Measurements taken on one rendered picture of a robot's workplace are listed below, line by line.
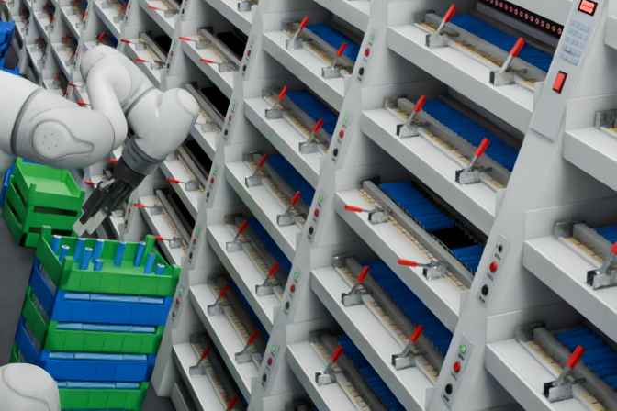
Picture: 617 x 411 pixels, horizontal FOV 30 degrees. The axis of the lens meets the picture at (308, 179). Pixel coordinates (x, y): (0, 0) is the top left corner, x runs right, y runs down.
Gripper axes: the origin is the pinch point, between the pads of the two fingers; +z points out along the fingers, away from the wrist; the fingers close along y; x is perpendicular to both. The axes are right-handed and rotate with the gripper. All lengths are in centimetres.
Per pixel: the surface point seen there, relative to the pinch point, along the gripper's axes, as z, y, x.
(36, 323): 28.0, 3.6, 7.8
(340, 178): -52, -10, 36
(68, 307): 16.4, 4.7, 12.2
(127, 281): 6.4, -6.5, 14.7
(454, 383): -62, 31, 88
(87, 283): 9.8, 2.0, 10.9
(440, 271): -67, 16, 70
